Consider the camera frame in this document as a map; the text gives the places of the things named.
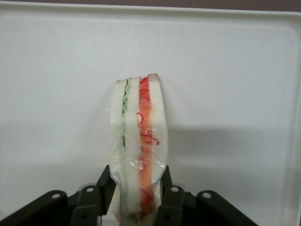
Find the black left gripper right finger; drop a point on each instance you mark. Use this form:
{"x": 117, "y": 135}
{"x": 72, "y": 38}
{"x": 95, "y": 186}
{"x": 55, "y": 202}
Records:
{"x": 178, "y": 209}

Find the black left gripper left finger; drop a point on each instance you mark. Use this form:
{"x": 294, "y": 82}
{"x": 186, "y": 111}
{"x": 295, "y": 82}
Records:
{"x": 87, "y": 207}

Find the triangle sandwich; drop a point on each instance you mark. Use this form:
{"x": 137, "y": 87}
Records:
{"x": 134, "y": 141}

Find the cream plastic tray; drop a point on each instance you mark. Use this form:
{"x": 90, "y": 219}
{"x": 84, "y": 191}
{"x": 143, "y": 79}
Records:
{"x": 70, "y": 82}

